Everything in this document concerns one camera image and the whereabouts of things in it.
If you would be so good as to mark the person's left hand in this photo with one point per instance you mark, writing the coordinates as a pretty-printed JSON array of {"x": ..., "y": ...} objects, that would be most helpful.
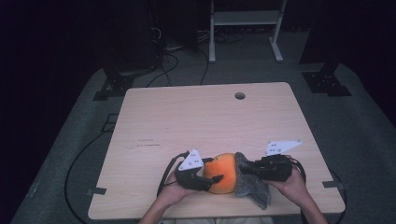
[{"x": 174, "y": 193}]

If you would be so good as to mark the white metal stand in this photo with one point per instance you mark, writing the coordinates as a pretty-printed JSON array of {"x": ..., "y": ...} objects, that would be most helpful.
[{"x": 246, "y": 17}]

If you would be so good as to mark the orange plush toy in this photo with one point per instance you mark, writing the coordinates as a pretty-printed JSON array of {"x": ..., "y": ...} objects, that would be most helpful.
[{"x": 221, "y": 172}]

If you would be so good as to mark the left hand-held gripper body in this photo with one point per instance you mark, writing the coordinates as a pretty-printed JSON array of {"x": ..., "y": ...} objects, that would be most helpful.
[{"x": 191, "y": 180}]

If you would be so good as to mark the person's right hand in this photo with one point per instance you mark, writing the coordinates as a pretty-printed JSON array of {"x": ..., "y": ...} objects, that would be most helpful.
[{"x": 291, "y": 191}]

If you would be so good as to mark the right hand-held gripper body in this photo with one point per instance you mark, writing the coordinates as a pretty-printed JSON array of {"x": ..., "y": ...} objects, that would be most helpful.
[{"x": 274, "y": 168}]

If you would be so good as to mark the black stand base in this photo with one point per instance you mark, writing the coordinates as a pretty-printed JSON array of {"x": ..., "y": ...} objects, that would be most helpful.
[
  {"x": 115, "y": 85},
  {"x": 327, "y": 83}
]

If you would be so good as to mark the grey tape strip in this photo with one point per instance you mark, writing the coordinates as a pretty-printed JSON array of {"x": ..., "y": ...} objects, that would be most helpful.
[
  {"x": 333, "y": 184},
  {"x": 97, "y": 190}
]

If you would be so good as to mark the grey cloth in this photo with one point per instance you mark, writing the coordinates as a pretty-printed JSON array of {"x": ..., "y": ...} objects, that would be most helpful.
[{"x": 252, "y": 189}]

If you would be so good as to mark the black floor tape frame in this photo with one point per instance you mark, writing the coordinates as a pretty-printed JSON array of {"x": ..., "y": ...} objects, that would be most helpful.
[{"x": 109, "y": 123}]

